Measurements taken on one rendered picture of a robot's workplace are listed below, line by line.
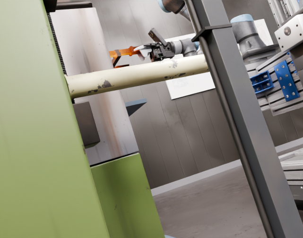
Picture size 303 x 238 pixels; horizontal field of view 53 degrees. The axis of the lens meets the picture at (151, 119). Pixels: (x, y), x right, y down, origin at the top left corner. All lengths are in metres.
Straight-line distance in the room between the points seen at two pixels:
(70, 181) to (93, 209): 0.06
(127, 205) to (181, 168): 3.12
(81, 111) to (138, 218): 0.36
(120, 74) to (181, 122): 3.38
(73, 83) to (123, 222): 0.40
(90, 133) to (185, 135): 3.42
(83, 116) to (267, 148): 0.33
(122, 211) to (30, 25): 0.50
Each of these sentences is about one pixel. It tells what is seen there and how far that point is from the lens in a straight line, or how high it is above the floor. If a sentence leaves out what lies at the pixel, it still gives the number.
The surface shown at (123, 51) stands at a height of 0.97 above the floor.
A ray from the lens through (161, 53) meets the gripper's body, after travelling 1.54.
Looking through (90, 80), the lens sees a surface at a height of 0.62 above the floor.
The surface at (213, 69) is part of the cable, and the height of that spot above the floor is 0.54.
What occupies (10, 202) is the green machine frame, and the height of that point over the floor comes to 0.44.
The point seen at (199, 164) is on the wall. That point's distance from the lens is 4.00.
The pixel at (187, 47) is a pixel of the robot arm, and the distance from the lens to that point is 1.61.
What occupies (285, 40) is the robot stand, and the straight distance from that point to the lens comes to 1.31.
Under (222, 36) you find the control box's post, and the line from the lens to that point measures 0.49.
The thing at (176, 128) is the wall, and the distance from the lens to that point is 3.95.
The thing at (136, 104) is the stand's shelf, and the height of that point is 0.69.
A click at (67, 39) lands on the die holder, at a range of 0.90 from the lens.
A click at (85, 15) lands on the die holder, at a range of 0.95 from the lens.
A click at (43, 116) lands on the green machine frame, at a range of 0.52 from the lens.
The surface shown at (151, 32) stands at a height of 1.04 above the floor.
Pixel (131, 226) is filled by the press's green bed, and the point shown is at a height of 0.29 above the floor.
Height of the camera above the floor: 0.44
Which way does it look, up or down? 7 degrees up
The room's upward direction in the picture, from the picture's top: 17 degrees counter-clockwise
